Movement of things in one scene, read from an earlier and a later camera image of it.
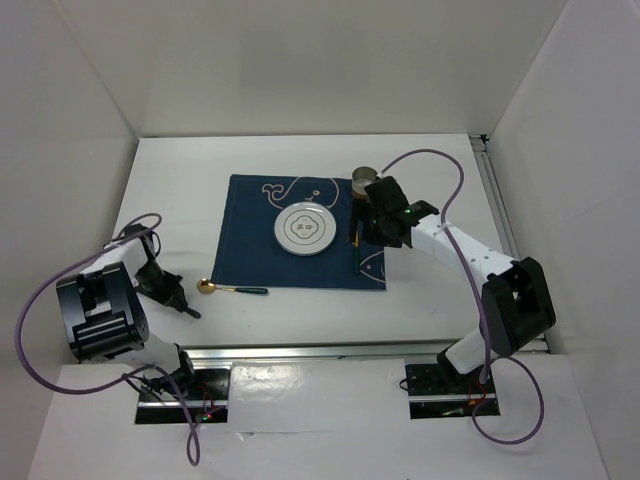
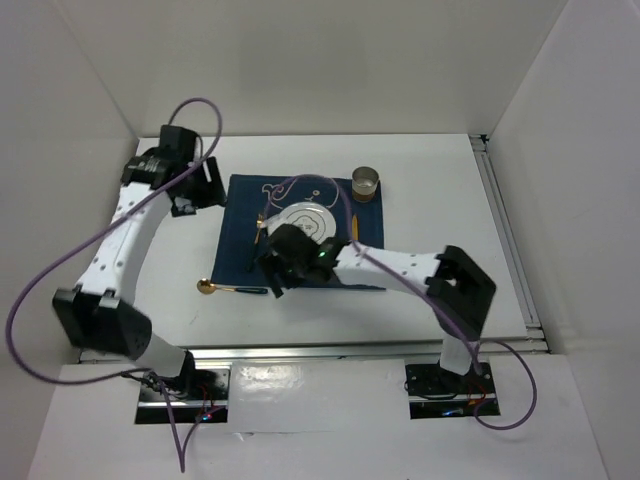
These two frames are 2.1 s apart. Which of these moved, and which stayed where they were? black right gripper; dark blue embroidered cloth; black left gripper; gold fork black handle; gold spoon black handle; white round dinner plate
Moved: black left gripper; black right gripper; gold fork black handle
Stayed: gold spoon black handle; dark blue embroidered cloth; white round dinner plate
